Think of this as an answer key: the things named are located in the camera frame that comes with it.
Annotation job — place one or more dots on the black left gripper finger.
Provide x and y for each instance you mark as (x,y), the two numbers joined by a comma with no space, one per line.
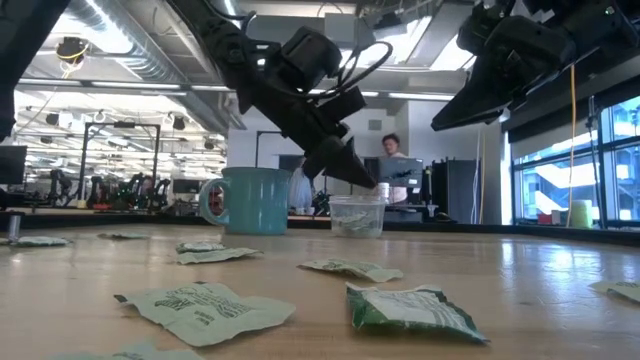
(322,157)
(355,170)

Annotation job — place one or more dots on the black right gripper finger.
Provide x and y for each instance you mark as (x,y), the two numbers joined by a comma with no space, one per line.
(480,100)

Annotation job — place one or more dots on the dark green edged packet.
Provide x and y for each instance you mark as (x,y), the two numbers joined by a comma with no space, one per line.
(410,312)
(200,246)
(40,242)

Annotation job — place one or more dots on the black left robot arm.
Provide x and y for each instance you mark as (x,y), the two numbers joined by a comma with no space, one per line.
(215,35)

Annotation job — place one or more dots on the black background robot arm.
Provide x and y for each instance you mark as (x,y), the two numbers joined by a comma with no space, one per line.
(132,190)
(60,187)

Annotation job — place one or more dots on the clear plastic container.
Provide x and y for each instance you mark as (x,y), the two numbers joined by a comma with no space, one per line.
(357,202)

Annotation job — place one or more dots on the white paper cup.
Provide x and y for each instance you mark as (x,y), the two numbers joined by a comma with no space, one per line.
(384,192)

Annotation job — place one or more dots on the person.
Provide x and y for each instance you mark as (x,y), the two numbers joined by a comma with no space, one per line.
(300,192)
(391,145)

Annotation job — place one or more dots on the black computer monitor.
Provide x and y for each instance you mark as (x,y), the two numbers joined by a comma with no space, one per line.
(405,172)
(12,165)

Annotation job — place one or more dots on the ceiling strip light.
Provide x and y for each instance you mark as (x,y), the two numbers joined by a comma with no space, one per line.
(420,96)
(210,88)
(370,94)

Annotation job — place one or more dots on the teal ceramic mug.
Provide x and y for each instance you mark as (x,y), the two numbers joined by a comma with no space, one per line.
(255,200)

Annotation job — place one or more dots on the black tripod stand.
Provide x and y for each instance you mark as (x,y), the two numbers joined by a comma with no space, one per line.
(592,120)

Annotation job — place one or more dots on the black cabinet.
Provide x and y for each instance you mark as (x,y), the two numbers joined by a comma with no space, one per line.
(455,190)

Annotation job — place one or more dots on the black computer mouse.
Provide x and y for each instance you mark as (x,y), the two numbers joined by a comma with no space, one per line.
(444,218)

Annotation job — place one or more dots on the black ceiling spotlight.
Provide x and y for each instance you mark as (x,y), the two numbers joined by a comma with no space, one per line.
(179,123)
(52,119)

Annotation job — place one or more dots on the small red box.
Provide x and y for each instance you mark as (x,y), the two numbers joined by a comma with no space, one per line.
(545,219)

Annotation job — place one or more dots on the small white container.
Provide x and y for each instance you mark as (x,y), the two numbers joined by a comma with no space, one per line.
(556,217)

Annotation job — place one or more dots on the pale green roll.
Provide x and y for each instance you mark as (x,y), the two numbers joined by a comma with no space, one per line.
(581,215)

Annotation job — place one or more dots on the black round ceiling device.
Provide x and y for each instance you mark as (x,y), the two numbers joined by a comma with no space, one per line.
(72,50)

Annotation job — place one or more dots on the black background rig frame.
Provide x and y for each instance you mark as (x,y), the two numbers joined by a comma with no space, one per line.
(124,124)
(267,132)

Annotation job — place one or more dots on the grey wall vent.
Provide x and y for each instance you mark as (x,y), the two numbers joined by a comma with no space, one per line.
(375,125)

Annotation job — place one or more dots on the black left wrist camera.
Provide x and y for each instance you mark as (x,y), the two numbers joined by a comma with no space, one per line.
(310,57)

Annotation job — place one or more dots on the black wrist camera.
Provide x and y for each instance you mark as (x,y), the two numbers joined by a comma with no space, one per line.
(477,30)
(310,57)

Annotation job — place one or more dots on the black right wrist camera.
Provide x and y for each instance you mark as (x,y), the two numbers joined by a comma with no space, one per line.
(477,30)

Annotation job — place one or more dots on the glass window wall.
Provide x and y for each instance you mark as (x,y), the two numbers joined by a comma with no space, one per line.
(550,190)

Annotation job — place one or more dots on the black aluminium table frame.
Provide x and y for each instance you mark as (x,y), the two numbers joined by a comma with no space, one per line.
(500,230)

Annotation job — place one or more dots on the silver metal post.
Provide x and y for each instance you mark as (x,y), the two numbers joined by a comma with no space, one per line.
(14,227)

